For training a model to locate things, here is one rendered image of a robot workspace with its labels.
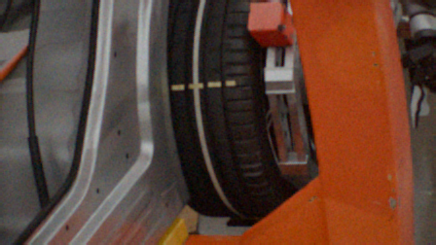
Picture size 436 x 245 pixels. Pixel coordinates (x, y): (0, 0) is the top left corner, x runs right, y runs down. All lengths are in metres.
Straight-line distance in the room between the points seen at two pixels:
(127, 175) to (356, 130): 0.47
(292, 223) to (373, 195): 0.19
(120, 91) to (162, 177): 0.21
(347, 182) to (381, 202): 0.08
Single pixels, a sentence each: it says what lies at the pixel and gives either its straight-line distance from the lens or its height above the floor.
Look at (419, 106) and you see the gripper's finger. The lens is 2.01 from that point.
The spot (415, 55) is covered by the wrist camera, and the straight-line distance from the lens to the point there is 1.94.
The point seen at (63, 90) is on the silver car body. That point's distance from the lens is 2.10.
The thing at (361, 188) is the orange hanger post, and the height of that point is 0.88.
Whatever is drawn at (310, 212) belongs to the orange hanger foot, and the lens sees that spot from 1.84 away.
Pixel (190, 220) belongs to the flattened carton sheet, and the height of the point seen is 0.01.
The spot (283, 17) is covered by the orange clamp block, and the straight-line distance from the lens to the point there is 2.04.
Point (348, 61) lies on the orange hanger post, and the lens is 1.66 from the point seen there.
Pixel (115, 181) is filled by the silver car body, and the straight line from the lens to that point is 1.87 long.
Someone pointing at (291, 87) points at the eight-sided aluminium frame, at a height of 0.95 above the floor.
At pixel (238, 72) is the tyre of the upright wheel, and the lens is 2.06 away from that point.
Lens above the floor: 1.72
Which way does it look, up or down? 23 degrees down
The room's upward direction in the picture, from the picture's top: 12 degrees counter-clockwise
